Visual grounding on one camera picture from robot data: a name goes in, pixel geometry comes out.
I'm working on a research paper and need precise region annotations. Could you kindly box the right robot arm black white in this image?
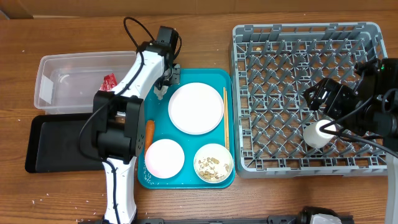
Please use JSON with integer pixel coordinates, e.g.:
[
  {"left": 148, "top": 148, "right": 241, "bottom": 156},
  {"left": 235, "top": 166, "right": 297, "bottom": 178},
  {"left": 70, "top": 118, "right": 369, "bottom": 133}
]
[{"left": 303, "top": 58, "right": 397, "bottom": 223}]

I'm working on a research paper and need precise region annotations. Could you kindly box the orange carrot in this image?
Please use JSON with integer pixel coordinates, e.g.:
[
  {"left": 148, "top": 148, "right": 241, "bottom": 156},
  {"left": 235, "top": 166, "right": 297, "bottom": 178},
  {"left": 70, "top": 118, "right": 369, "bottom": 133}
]
[{"left": 144, "top": 120, "right": 155, "bottom": 154}]

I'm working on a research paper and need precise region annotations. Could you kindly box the teal plastic tray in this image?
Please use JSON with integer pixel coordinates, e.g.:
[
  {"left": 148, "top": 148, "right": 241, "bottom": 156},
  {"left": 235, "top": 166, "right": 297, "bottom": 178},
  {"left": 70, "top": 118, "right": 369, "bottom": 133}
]
[{"left": 137, "top": 68, "right": 235, "bottom": 189}]

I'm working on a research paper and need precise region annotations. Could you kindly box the large white plate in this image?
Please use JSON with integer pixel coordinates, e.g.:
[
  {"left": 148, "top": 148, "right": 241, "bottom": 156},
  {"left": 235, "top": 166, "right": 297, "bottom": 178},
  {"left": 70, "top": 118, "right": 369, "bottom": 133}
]
[{"left": 168, "top": 82, "right": 224, "bottom": 135}]

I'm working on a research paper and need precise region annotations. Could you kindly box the red snack wrapper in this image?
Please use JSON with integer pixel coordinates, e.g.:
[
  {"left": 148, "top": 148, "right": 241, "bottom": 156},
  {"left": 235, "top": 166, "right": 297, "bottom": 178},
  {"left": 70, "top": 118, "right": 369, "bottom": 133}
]
[{"left": 99, "top": 73, "right": 118, "bottom": 91}]

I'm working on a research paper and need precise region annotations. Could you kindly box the black waste tray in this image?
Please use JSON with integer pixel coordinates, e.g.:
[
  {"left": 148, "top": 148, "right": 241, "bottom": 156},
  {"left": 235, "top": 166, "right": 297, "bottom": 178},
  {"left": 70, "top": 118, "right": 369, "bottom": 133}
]
[{"left": 25, "top": 113, "right": 103, "bottom": 173}]

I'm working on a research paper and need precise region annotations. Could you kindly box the cream bowl with food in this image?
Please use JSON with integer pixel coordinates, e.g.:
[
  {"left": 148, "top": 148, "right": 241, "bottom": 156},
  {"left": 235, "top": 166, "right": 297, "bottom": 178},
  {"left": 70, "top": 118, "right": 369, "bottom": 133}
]
[{"left": 193, "top": 143, "right": 234, "bottom": 184}]

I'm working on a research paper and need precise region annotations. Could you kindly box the grey dishwasher rack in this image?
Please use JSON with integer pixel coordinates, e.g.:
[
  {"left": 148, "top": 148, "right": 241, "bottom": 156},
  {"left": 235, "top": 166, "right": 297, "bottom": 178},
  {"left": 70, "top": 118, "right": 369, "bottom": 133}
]
[{"left": 231, "top": 22, "right": 387, "bottom": 179}]

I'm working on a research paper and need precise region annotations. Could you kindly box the wooden chopstick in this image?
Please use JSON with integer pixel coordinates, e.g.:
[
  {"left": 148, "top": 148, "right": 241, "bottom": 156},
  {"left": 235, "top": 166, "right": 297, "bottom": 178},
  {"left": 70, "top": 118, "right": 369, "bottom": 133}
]
[
  {"left": 223, "top": 87, "right": 228, "bottom": 149},
  {"left": 226, "top": 91, "right": 229, "bottom": 150}
]

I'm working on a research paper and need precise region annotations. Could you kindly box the white plastic cup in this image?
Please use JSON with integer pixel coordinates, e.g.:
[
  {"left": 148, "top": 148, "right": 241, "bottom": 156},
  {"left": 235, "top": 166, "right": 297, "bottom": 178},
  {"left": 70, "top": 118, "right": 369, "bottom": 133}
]
[{"left": 303, "top": 119, "right": 334, "bottom": 148}]

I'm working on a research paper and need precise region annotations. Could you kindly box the clear plastic bin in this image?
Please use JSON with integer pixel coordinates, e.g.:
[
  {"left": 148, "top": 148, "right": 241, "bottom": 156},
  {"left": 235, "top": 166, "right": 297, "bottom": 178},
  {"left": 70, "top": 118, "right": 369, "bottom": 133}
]
[{"left": 34, "top": 51, "right": 136, "bottom": 114}]

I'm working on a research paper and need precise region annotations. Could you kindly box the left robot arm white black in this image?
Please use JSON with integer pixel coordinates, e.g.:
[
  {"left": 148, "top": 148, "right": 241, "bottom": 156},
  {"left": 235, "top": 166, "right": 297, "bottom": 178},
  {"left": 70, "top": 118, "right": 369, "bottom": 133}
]
[{"left": 77, "top": 26, "right": 182, "bottom": 223}]

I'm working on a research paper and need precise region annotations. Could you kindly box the white tissue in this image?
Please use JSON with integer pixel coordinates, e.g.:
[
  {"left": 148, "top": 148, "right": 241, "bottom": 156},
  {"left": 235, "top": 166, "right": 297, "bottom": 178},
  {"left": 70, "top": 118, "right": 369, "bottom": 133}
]
[{"left": 154, "top": 85, "right": 169, "bottom": 100}]

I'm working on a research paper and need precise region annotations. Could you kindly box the pink bowl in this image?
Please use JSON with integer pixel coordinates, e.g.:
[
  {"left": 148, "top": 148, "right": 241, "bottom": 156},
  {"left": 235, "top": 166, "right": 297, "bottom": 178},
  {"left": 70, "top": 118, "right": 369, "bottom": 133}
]
[{"left": 145, "top": 139, "right": 185, "bottom": 179}]

